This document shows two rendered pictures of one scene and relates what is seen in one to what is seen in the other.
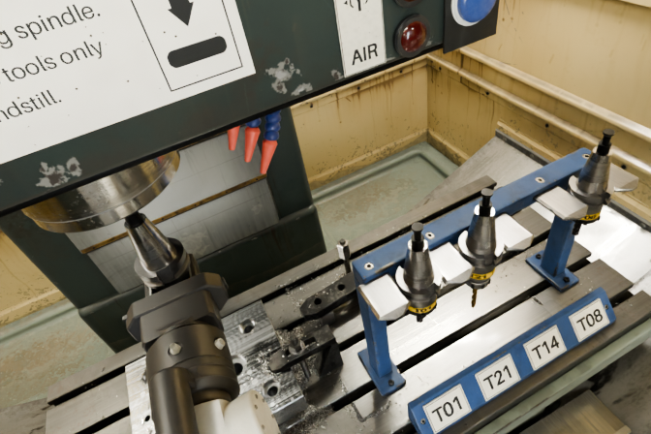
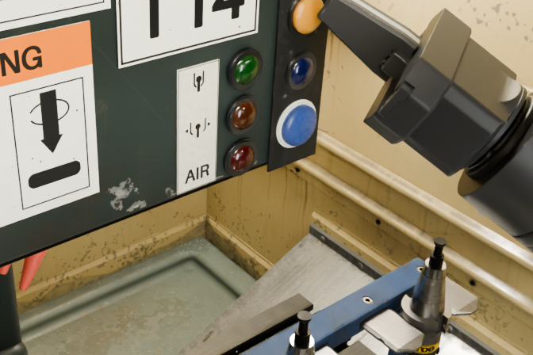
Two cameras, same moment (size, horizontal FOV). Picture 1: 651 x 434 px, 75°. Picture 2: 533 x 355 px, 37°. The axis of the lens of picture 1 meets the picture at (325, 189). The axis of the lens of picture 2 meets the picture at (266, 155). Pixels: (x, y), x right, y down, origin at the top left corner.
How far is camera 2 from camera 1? 0.25 m
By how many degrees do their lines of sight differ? 22
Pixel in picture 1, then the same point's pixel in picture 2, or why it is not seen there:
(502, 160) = (320, 270)
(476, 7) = (298, 134)
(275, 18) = (125, 145)
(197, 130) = (34, 246)
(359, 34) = (195, 156)
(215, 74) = (64, 193)
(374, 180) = (117, 301)
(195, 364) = not seen: outside the picture
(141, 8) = (20, 139)
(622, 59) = not seen: hidden behind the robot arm
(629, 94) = not seen: hidden behind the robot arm
